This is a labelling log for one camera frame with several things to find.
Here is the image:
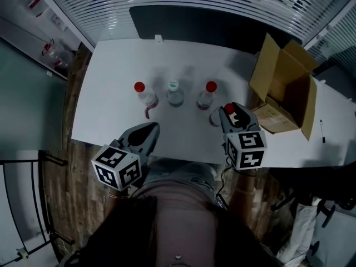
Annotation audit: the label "long dark desk divider panel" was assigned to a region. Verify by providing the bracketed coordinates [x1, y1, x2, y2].
[129, 5, 303, 53]

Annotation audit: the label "black office chair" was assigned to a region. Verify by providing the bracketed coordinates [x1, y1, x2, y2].
[266, 162, 356, 228]

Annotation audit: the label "black marker pen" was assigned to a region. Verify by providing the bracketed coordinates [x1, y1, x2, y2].
[319, 118, 327, 144]

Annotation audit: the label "person's left forearm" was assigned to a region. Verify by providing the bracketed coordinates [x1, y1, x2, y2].
[107, 189, 131, 204]

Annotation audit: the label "short dark desk divider panel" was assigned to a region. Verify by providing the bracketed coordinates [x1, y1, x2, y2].
[313, 48, 356, 77]

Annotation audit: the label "person's torso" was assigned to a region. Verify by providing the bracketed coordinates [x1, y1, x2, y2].
[86, 187, 268, 267]

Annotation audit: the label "person's legs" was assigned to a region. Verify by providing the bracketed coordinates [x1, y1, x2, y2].
[139, 160, 218, 197]

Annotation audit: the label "white table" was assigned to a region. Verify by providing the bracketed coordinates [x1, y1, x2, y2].
[71, 39, 356, 169]

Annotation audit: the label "large clear water jug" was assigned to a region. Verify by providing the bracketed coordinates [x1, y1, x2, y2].
[41, 39, 73, 70]

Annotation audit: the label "whiteboard on black stand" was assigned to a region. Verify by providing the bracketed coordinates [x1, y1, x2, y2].
[0, 150, 76, 263]

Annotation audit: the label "brown cardboard box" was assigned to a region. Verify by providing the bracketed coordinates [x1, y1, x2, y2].
[249, 32, 320, 141]

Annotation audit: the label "person's right forearm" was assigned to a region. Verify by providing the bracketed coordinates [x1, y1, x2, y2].
[230, 170, 258, 221]

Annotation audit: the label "clear plastic bottle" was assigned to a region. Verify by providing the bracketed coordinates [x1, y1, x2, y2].
[166, 81, 185, 108]

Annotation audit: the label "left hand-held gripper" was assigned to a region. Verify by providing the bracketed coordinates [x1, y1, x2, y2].
[91, 122, 161, 192]

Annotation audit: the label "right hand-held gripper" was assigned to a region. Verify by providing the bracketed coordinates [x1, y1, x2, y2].
[218, 102, 268, 171]

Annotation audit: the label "black cable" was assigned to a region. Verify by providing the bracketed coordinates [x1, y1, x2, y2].
[215, 165, 233, 209]

